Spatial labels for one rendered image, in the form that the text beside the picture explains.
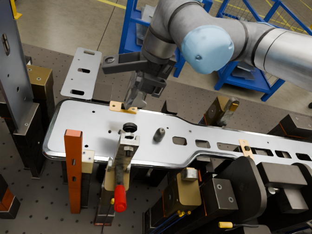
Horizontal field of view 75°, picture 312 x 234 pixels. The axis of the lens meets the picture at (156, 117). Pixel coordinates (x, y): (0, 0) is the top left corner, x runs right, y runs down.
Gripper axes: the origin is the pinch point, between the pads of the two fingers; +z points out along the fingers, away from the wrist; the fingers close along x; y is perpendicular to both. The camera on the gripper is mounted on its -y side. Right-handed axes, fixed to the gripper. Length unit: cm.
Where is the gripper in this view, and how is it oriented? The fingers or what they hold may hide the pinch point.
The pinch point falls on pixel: (125, 103)
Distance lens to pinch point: 61.5
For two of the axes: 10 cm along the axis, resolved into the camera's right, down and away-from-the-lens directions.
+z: -3.8, 6.1, 7.0
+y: 9.2, 2.1, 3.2
